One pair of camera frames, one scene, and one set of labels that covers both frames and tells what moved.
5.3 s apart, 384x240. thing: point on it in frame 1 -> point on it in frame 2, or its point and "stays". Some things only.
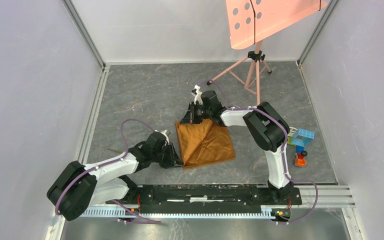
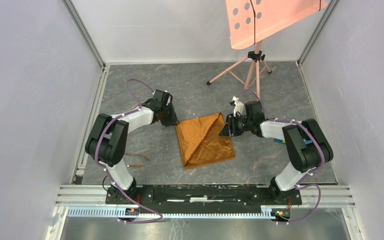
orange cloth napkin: (204, 143) stays
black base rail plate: (204, 200) stays
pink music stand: (251, 21) stays
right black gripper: (188, 118) -> (229, 129)
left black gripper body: (165, 157) -> (168, 117)
